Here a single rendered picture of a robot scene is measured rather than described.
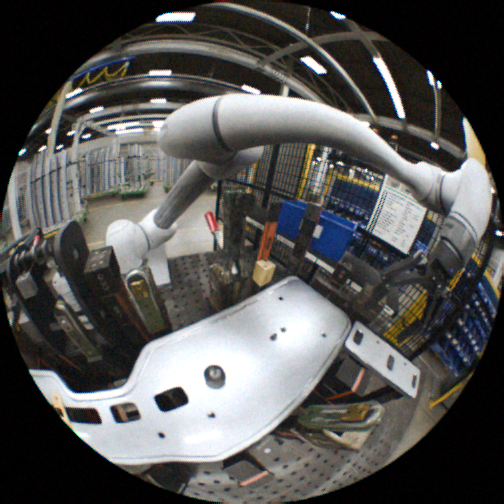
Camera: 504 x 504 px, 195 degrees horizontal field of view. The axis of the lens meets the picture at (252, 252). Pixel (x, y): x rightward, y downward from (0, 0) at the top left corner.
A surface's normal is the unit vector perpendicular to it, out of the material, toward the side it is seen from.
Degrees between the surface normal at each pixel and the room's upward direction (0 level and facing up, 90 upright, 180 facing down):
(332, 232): 90
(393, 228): 90
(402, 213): 90
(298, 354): 0
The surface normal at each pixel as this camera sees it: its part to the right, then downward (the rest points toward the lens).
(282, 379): 0.17, -0.84
